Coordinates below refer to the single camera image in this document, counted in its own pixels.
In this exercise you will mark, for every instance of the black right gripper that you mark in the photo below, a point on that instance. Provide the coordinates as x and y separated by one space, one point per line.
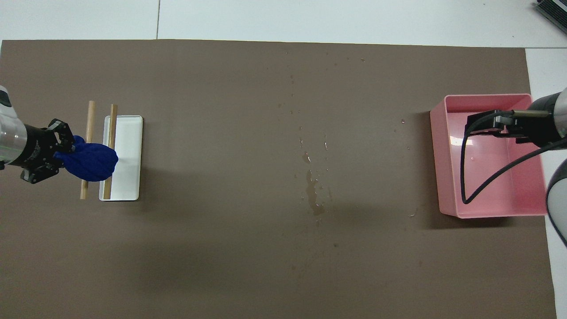
540 126

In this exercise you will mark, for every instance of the brown table mat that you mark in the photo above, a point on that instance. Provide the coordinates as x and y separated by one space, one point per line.
221 243

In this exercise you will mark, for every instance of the white rack base tray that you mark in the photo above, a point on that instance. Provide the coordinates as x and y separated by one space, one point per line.
128 155

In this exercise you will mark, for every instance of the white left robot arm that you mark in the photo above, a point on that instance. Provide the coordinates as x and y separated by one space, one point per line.
9 137

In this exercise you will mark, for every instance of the wooden rack rod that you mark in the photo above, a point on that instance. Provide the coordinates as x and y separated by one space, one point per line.
91 119
113 124

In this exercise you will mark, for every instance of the blue towel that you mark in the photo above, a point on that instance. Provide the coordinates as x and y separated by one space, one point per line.
91 161

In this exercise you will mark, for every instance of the dark ribbed device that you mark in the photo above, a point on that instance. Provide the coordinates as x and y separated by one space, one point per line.
556 9

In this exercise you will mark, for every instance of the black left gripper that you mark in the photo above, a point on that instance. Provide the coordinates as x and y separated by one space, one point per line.
37 146

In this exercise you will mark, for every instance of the pink plastic bin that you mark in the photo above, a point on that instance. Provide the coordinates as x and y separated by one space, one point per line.
491 177

